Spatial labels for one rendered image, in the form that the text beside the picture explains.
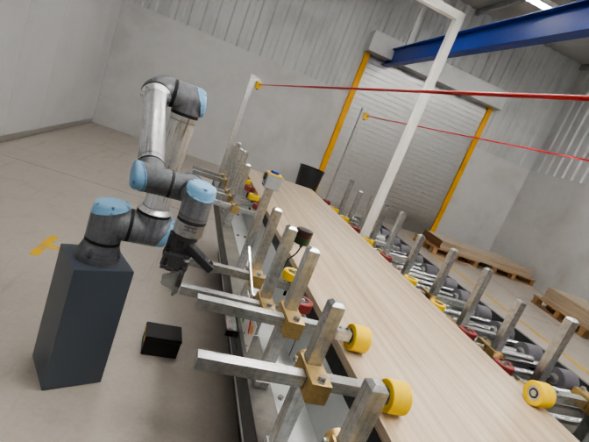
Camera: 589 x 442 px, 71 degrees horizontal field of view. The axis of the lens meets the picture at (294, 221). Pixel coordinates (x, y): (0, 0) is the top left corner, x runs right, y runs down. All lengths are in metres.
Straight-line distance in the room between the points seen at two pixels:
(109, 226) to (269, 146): 7.46
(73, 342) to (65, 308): 0.19
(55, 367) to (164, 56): 7.60
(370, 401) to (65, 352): 1.60
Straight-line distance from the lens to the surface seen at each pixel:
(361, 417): 0.79
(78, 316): 2.04
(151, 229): 1.93
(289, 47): 9.21
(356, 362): 1.27
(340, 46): 9.44
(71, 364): 2.20
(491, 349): 2.08
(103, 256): 1.97
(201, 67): 9.08
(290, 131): 9.21
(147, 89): 1.76
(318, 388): 0.96
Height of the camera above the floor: 1.47
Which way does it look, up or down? 13 degrees down
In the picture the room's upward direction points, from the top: 21 degrees clockwise
